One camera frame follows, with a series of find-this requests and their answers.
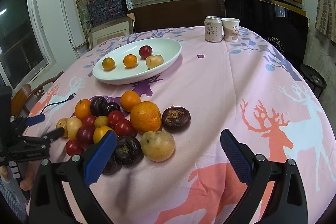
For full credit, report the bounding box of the large orange mandarin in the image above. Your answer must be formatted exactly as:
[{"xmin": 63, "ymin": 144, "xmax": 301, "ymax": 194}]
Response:
[{"xmin": 130, "ymin": 101, "xmax": 162, "ymax": 134}]

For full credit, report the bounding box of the person's left hand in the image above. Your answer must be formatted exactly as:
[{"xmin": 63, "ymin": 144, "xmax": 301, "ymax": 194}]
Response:
[{"xmin": 1, "ymin": 162, "xmax": 34, "ymax": 191}]

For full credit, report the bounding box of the wooden chair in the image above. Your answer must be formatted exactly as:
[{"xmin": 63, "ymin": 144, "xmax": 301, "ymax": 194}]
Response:
[{"xmin": 11, "ymin": 71, "xmax": 64, "ymax": 118}]

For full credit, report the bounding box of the orange tangerine pile left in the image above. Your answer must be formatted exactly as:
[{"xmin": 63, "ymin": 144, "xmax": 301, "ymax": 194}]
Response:
[{"xmin": 74, "ymin": 99, "xmax": 91, "ymax": 120}]

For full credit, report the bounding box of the yellow tomato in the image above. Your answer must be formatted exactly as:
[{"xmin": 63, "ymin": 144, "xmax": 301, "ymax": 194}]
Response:
[{"xmin": 93, "ymin": 125, "xmax": 113, "ymax": 144}]

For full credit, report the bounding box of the red cherry tomato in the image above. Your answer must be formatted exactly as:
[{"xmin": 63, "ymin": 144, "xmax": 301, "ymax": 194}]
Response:
[{"xmin": 114, "ymin": 119, "xmax": 137, "ymax": 136}]

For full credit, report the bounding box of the dark purple water chestnut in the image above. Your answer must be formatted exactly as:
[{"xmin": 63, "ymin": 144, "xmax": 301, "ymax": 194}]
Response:
[{"xmin": 112, "ymin": 136, "xmax": 144, "ymax": 166}]

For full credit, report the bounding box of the small orange tangerine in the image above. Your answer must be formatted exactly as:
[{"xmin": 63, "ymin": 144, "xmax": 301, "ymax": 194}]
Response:
[{"xmin": 120, "ymin": 90, "xmax": 141, "ymax": 112}]

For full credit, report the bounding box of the small orange on plate left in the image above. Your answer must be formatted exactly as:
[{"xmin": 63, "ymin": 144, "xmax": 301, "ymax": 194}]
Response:
[{"xmin": 102, "ymin": 57, "xmax": 116, "ymax": 71}]

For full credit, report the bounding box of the small orange on plate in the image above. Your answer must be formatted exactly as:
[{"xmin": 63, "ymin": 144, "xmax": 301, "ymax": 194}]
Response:
[
  {"xmin": 102, "ymin": 57, "xmax": 116, "ymax": 71},
  {"xmin": 123, "ymin": 54, "xmax": 138, "ymax": 69}
]

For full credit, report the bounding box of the yellow passion fruit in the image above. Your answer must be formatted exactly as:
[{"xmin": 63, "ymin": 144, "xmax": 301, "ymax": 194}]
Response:
[{"xmin": 140, "ymin": 131, "xmax": 175, "ymax": 162}]

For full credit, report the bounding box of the small orange on plate middle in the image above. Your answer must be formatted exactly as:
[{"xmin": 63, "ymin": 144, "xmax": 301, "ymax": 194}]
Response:
[{"xmin": 123, "ymin": 54, "xmax": 138, "ymax": 69}]

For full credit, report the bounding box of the black round stool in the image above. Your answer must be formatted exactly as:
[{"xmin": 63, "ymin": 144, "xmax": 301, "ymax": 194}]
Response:
[{"xmin": 300, "ymin": 64, "xmax": 327, "ymax": 99}]

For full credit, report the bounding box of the pink deer tablecloth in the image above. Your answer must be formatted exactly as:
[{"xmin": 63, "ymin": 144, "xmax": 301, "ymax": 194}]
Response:
[{"xmin": 26, "ymin": 27, "xmax": 335, "ymax": 223}]

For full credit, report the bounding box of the pale yellow fruit on plate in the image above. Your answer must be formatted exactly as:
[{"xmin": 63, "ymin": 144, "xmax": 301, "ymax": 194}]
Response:
[{"xmin": 146, "ymin": 55, "xmax": 164, "ymax": 69}]

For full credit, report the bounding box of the dark brown water chestnut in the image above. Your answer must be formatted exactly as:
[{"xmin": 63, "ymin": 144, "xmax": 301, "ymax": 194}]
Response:
[{"xmin": 162, "ymin": 106, "xmax": 191, "ymax": 133}]

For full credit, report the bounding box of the red plum on plate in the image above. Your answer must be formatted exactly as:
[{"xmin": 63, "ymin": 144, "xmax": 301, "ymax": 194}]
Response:
[{"xmin": 139, "ymin": 46, "xmax": 153, "ymax": 59}]

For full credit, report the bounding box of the framed picture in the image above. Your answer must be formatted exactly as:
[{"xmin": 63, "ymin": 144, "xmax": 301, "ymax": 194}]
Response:
[{"xmin": 88, "ymin": 13, "xmax": 135, "ymax": 50}]

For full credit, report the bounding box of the white oval plate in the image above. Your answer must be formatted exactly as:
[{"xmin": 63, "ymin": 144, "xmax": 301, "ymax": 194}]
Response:
[{"xmin": 92, "ymin": 38, "xmax": 182, "ymax": 85}]

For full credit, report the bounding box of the white paper cup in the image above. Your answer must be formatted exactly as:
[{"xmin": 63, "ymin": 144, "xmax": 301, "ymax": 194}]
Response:
[{"xmin": 221, "ymin": 18, "xmax": 240, "ymax": 42}]

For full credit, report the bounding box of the brown wooden board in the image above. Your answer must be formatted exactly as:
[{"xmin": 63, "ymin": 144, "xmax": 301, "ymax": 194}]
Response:
[{"xmin": 129, "ymin": 0, "xmax": 222, "ymax": 32}]

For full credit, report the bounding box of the pink drink can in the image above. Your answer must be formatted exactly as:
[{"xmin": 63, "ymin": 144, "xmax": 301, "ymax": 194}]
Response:
[{"xmin": 205, "ymin": 16, "xmax": 223, "ymax": 43}]

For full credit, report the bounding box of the black usb cable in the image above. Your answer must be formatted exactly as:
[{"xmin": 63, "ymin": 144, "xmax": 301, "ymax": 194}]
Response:
[{"xmin": 40, "ymin": 93, "xmax": 77, "ymax": 115}]

